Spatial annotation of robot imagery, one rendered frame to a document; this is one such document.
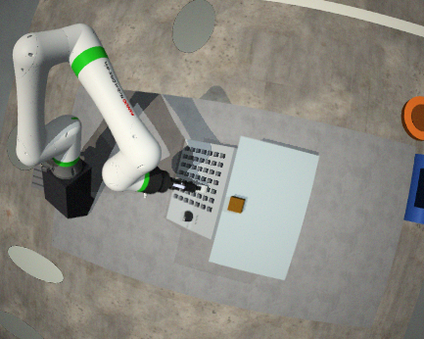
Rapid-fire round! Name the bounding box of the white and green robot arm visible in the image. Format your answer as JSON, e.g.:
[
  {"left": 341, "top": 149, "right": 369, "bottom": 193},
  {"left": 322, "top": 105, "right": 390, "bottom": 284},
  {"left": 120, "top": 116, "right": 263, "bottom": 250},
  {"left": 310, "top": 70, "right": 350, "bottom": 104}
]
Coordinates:
[{"left": 13, "top": 24, "right": 163, "bottom": 198}]

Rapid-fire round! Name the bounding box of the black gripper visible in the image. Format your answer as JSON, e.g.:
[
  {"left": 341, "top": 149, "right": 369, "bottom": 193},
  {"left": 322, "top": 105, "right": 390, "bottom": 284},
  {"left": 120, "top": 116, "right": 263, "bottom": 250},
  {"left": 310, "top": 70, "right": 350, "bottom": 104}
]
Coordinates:
[{"left": 158, "top": 170, "right": 208, "bottom": 193}]

